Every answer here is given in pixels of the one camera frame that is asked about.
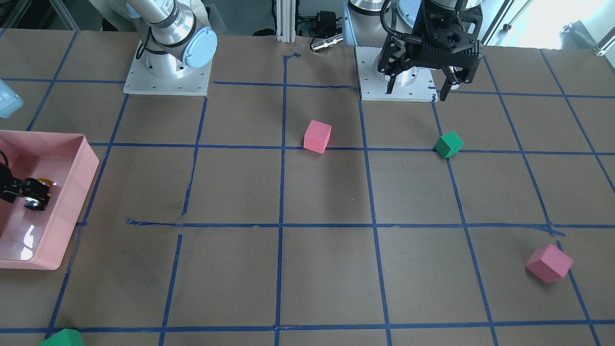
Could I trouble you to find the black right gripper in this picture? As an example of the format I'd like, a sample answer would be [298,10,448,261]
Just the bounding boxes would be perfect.
[0,162,52,211]

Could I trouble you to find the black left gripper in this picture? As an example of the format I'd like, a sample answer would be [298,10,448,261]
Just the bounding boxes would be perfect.
[376,0,483,101]

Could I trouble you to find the yellow push button switch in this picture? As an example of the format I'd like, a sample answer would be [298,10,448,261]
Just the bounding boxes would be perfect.
[23,178,53,210]

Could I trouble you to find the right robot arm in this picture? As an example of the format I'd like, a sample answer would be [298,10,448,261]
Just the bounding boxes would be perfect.
[1,0,218,210]

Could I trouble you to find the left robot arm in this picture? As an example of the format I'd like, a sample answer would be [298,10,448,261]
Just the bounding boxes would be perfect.
[342,0,484,103]

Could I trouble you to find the pink plastic tray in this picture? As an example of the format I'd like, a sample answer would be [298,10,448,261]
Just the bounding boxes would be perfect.
[0,131,99,270]

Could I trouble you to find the green cube near base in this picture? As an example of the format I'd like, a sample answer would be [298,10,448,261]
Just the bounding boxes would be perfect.
[433,131,464,159]

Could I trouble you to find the silver metal connector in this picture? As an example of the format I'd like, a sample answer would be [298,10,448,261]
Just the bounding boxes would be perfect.
[310,34,344,53]

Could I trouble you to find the black power adapter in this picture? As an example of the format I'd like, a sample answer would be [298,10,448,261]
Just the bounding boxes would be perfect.
[314,11,337,33]

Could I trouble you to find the pink cube centre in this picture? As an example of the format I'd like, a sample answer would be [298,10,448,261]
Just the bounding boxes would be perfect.
[303,120,332,154]

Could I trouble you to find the pink cube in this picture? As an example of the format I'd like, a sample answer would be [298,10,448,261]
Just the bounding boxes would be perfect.
[525,245,574,284]
[303,120,332,154]

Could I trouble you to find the green cube near tray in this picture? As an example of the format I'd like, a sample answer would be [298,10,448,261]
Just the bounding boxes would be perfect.
[39,329,85,346]

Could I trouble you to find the pink cube far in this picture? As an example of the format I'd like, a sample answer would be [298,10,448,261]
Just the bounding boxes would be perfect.
[525,245,574,284]

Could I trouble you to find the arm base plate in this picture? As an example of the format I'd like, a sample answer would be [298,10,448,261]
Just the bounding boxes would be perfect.
[355,47,439,102]
[123,50,213,96]

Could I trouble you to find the aluminium frame post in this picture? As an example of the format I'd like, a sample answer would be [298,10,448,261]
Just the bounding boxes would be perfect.
[274,0,298,44]

